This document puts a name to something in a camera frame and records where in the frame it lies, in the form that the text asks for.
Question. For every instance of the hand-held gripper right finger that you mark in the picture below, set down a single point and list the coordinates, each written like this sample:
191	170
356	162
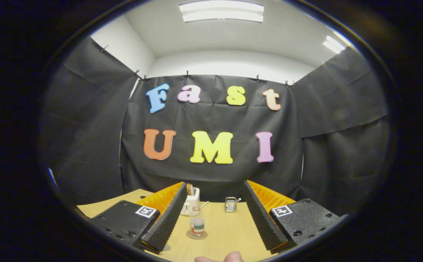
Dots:
264	218

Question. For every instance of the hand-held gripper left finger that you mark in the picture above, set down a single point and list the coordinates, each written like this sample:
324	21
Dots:
167	218

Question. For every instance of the brown round coaster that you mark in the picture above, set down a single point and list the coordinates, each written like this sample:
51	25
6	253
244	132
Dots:
188	235

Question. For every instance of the clear plastic juice bottle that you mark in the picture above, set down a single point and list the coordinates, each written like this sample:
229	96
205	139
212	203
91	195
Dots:
197	225

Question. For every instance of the white toaster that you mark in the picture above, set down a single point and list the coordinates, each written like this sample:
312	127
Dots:
193	202

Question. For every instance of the brown bread slice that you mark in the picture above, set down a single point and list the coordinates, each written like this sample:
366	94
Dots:
189	189

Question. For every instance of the wooden table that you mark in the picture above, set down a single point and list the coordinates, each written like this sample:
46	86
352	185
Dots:
226	233

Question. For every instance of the black backdrop cloth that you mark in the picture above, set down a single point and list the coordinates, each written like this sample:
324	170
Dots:
215	178

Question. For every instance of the small ceiling light panel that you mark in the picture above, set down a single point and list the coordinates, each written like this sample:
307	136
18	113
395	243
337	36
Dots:
334	44

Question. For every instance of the large ceiling light panel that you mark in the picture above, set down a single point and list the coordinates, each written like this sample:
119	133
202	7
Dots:
221	11

